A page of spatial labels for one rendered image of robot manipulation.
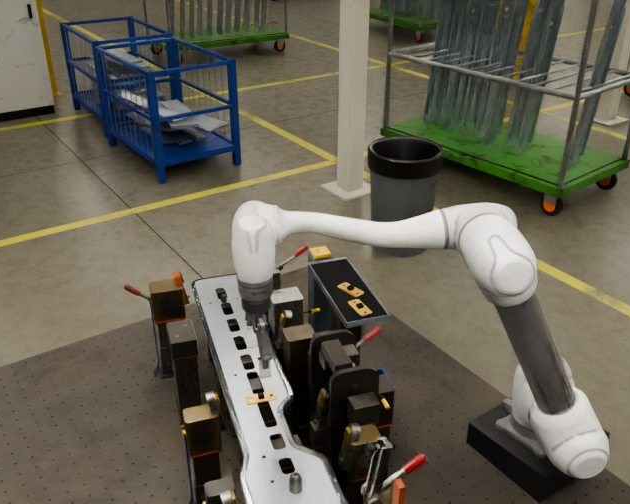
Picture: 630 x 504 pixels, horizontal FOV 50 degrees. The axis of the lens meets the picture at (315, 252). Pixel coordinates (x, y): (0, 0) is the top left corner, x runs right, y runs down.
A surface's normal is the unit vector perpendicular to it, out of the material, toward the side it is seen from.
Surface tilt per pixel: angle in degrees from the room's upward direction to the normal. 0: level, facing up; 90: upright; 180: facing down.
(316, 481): 0
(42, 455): 0
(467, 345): 0
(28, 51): 90
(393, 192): 93
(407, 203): 93
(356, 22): 90
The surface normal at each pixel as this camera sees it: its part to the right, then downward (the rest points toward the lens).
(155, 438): 0.00, -0.88
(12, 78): 0.56, 0.39
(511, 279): 0.05, 0.36
